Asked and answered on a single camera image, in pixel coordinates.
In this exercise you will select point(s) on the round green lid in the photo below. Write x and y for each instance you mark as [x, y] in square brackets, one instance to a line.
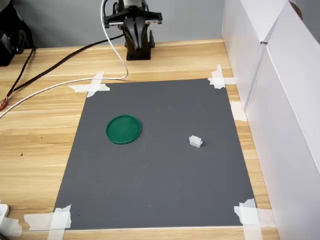
[123, 130]

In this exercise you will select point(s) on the white masking tape cross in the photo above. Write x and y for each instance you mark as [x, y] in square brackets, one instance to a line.
[250, 215]
[93, 87]
[58, 221]
[218, 81]

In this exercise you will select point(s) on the white partition panel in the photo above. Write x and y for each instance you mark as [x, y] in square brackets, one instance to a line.
[240, 37]
[287, 125]

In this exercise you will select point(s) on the black box device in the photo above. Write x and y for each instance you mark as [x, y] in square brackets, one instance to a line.
[12, 32]

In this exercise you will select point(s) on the white masking tape strip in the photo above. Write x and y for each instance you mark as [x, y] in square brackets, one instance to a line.
[11, 226]
[237, 111]

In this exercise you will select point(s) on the dark grey mat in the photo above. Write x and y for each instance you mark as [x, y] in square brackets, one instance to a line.
[155, 175]

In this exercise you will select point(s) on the white camera box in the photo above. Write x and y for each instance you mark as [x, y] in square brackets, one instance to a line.
[130, 2]

